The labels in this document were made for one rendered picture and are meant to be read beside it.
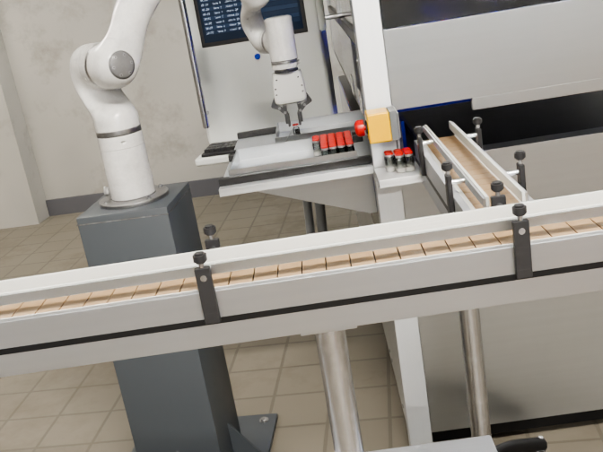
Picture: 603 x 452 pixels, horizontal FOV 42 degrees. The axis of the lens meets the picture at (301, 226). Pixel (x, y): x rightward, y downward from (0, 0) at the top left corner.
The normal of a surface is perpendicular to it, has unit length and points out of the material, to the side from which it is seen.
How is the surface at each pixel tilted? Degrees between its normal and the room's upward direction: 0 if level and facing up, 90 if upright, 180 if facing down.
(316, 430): 0
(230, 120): 90
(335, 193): 90
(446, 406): 90
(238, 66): 90
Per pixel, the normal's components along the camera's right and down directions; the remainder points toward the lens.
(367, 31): 0.00, 0.30
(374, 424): -0.15, -0.94
